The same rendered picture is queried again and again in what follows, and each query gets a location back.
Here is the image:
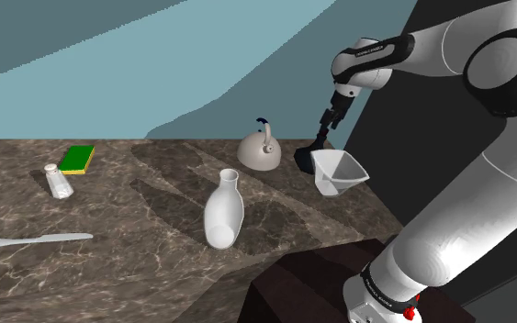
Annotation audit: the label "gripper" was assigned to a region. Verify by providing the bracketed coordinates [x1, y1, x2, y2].
[317, 91, 354, 142]

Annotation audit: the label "white vase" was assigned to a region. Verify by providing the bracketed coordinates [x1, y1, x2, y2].
[202, 168, 246, 251]

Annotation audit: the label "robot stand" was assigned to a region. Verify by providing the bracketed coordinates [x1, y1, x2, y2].
[236, 238, 477, 323]

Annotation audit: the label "green and yellow sponge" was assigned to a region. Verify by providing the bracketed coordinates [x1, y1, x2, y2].
[57, 145, 96, 176]

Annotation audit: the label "glass salt shaker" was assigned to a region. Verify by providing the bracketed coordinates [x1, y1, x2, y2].
[43, 162, 75, 200]

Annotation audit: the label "white table knife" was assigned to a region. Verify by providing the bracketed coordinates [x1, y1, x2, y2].
[0, 232, 95, 251]

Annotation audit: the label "white measuring cup black handle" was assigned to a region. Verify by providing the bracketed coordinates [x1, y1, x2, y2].
[293, 140, 371, 198]

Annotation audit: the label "white kettle with dark handle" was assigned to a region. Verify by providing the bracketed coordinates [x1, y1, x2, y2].
[236, 117, 283, 172]

